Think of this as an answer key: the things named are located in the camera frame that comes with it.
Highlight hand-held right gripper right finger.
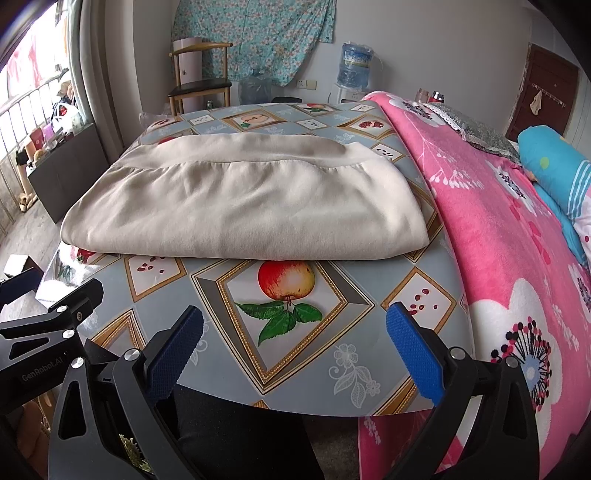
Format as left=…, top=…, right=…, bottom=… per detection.
left=383, top=302, right=541, bottom=480

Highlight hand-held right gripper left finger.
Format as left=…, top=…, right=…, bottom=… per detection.
left=47, top=305, right=205, bottom=480

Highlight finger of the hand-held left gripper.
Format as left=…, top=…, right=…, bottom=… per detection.
left=0, top=278, right=105, bottom=357
left=0, top=268, right=41, bottom=306

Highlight cream zip jacket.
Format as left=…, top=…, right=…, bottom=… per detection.
left=60, top=134, right=428, bottom=260

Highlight person's left forearm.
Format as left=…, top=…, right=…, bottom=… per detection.
left=18, top=399, right=54, bottom=467

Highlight brown cardboard box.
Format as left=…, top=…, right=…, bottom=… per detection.
left=2, top=256, right=41, bottom=278

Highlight fruit print tablecloth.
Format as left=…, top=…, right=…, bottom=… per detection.
left=37, top=102, right=476, bottom=416

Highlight person's black trousers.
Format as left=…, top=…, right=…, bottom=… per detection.
left=173, top=385, right=327, bottom=480

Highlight grey cabinet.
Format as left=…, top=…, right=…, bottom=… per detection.
left=25, top=124, right=112, bottom=225

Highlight pink floral blanket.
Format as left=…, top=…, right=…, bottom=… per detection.
left=358, top=90, right=591, bottom=480

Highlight metal window railing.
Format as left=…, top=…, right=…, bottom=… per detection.
left=0, top=78, right=62, bottom=223

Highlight white plastic bag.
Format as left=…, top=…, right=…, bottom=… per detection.
left=51, top=104, right=86, bottom=136

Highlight clear plastic bag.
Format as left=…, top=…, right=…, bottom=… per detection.
left=139, top=111, right=177, bottom=128

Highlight striped pastel pillow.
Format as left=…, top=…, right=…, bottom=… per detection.
left=569, top=159, right=591, bottom=269

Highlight grey curtain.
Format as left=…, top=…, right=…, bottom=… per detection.
left=78, top=0, right=126, bottom=154

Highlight blue dotted bolster pillow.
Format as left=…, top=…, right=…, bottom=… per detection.
left=517, top=124, right=591, bottom=269

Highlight grey sequined pillow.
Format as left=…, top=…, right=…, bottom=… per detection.
left=425, top=102, right=523, bottom=163

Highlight white water dispenser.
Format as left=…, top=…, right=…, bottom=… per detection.
left=332, top=85, right=370, bottom=105

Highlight wooden chair with dark seat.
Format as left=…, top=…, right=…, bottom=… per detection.
left=167, top=41, right=234, bottom=116

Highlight empty clear water jug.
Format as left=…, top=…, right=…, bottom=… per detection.
left=239, top=69, right=278, bottom=107

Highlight white box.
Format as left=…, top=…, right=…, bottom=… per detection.
left=178, top=39, right=204, bottom=86

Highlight brown door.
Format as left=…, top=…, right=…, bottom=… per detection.
left=505, top=44, right=581, bottom=145

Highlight turquoise floral wall cloth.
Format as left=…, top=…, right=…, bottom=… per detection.
left=171, top=0, right=336, bottom=87

